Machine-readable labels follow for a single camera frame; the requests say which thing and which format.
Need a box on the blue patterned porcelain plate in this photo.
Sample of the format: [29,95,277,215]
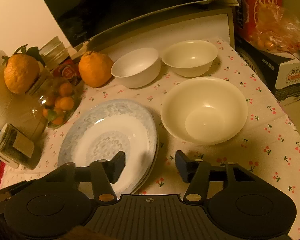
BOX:
[57,99,157,196]

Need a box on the plain white plate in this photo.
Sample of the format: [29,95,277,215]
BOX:
[131,135,159,194]

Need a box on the clear jar with dark tea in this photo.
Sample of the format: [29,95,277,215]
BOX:
[0,124,42,170]

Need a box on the large cream bowl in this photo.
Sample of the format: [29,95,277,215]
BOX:
[160,77,248,146]

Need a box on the glass jar with kumquats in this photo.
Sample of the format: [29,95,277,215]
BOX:
[26,36,81,129]

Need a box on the cherry print tablecloth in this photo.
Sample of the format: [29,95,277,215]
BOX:
[1,38,300,239]

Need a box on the white black cardboard box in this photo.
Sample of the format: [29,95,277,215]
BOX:
[236,42,300,106]

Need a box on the orange citrus on table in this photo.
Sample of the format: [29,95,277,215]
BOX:
[78,51,114,88]

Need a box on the large orange citrus on jar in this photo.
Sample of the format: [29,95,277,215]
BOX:
[2,44,44,94]

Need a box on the small cream bowl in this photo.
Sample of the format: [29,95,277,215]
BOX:
[161,40,218,77]

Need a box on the white ceramic bowl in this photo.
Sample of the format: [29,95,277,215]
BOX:
[111,48,161,89]

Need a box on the plastic bag of fruit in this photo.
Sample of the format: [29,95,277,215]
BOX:
[249,4,300,54]

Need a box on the black microwave oven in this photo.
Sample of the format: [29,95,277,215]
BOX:
[35,0,237,49]

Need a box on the red orange gift box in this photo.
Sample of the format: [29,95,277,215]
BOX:
[232,0,284,41]

